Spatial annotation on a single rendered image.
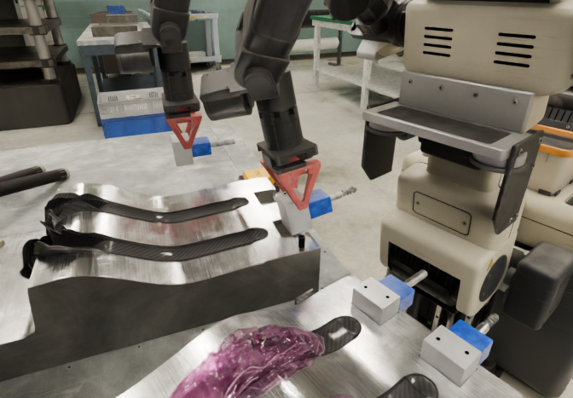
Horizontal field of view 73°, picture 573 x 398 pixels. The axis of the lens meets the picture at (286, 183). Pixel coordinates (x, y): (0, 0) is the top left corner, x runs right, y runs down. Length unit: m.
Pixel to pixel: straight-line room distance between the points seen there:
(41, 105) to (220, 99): 3.96
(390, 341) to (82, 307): 0.38
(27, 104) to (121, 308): 4.00
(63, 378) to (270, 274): 0.29
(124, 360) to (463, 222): 0.61
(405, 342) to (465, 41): 0.47
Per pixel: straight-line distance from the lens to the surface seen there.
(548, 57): 0.68
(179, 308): 0.58
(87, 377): 0.60
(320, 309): 0.54
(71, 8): 6.95
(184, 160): 0.83
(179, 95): 0.78
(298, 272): 0.60
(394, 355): 0.51
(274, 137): 0.55
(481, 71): 0.72
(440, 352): 0.49
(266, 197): 0.75
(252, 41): 0.45
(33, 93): 4.45
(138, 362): 0.59
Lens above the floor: 1.24
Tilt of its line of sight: 27 degrees down
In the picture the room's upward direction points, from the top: straight up
